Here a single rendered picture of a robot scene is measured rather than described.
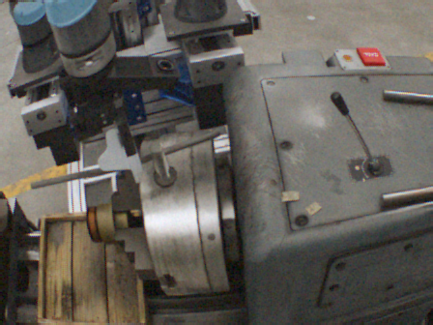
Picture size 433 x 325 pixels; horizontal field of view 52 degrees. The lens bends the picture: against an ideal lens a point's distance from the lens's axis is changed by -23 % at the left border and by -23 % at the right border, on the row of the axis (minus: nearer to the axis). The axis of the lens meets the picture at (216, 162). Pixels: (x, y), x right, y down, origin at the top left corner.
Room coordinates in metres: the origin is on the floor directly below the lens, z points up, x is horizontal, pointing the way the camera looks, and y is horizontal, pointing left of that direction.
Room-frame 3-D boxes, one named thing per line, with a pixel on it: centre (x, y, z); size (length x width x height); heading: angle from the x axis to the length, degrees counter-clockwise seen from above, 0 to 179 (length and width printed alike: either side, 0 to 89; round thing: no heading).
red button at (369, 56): (0.85, -0.38, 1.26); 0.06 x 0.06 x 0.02; 88
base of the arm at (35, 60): (1.22, 0.47, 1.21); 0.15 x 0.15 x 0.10
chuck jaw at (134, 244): (0.55, 0.16, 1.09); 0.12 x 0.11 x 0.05; 178
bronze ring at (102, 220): (0.64, 0.23, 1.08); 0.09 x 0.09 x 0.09; 88
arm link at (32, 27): (1.22, 0.48, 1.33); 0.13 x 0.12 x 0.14; 27
